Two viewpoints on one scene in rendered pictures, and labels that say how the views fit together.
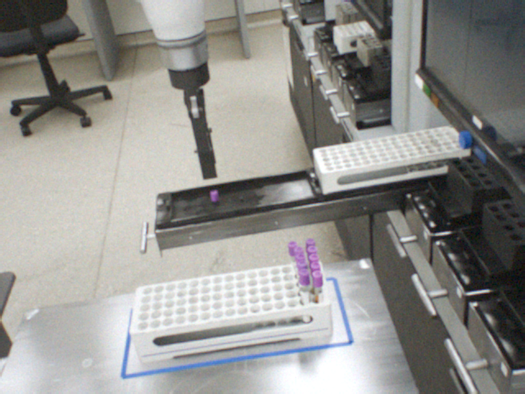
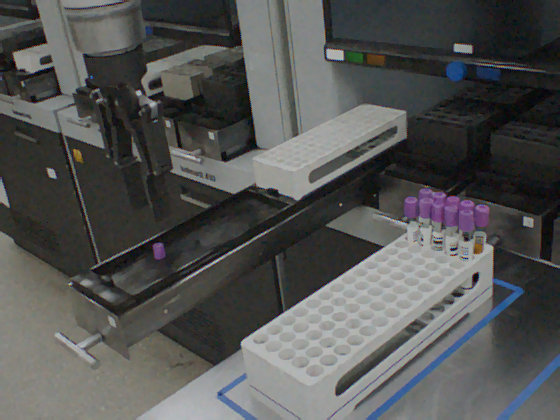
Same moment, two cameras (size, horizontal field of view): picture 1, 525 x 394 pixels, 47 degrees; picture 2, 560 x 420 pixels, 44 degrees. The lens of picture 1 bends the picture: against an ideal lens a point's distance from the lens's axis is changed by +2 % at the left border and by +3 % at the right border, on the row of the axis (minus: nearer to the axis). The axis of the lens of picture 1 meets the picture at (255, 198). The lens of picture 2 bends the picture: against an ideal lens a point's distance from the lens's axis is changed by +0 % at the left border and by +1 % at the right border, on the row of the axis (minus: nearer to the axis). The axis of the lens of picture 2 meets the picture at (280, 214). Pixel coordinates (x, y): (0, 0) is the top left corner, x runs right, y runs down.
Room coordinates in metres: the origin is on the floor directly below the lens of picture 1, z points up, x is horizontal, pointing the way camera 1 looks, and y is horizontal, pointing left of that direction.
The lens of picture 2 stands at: (0.27, 0.52, 1.30)
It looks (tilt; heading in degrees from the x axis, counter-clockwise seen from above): 27 degrees down; 319
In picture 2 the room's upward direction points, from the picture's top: 8 degrees counter-clockwise
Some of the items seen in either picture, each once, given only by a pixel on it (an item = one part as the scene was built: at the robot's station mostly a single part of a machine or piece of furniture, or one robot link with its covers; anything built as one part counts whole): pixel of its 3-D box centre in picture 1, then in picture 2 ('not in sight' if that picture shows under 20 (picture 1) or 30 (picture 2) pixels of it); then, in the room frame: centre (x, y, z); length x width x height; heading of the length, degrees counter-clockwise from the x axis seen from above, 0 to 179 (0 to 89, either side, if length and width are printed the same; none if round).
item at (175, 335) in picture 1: (232, 309); (377, 315); (0.67, 0.06, 0.85); 0.30 x 0.10 x 0.06; 89
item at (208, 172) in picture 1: (207, 163); (157, 195); (1.03, 0.08, 0.91); 0.03 x 0.01 x 0.07; 91
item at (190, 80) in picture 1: (192, 86); (120, 83); (1.06, 0.08, 1.06); 0.08 x 0.07 x 0.09; 1
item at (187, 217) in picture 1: (305, 197); (264, 219); (1.04, -0.11, 0.78); 0.73 x 0.14 x 0.09; 91
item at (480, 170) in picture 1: (477, 185); (448, 134); (0.89, -0.41, 0.85); 0.12 x 0.02 x 0.06; 1
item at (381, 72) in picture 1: (380, 72); (222, 94); (1.45, -0.38, 0.85); 0.12 x 0.02 x 0.06; 1
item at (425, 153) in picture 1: (389, 162); (334, 150); (1.04, -0.29, 0.83); 0.30 x 0.10 x 0.06; 91
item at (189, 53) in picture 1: (184, 48); (106, 26); (1.06, 0.08, 1.14); 0.09 x 0.09 x 0.06
